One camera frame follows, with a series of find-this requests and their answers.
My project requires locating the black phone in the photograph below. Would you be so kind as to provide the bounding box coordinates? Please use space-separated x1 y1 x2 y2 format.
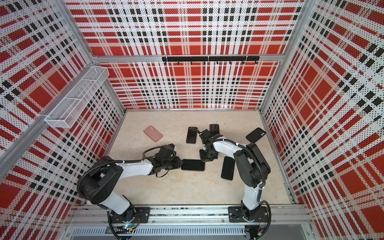
210 124 220 135
181 159 205 172
221 157 235 181
186 127 198 144

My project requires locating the black phone case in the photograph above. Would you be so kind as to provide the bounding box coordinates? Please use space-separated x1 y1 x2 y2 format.
246 128 266 143

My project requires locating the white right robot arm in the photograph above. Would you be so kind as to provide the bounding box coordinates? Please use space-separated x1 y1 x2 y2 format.
194 130 271 222

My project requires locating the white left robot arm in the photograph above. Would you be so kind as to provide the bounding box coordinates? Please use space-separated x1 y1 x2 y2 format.
77 144 183 222

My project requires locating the pink phone case far left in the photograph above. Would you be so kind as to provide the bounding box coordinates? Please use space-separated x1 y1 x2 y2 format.
144 126 163 143

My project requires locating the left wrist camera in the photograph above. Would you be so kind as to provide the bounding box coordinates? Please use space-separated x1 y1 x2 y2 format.
154 144 176 163

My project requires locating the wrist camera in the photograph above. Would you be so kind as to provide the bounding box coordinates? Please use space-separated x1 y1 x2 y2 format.
154 144 176 163
199 130 221 146

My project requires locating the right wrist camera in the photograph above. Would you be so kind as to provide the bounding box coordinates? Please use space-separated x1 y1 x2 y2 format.
199 130 221 146

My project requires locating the black hook rail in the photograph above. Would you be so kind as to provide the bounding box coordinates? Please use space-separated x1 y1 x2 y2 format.
162 56 260 64

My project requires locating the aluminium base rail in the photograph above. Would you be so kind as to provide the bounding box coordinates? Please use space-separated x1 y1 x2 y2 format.
60 205 316 240

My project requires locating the white wire mesh basket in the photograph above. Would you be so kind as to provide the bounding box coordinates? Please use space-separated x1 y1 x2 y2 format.
45 66 109 129

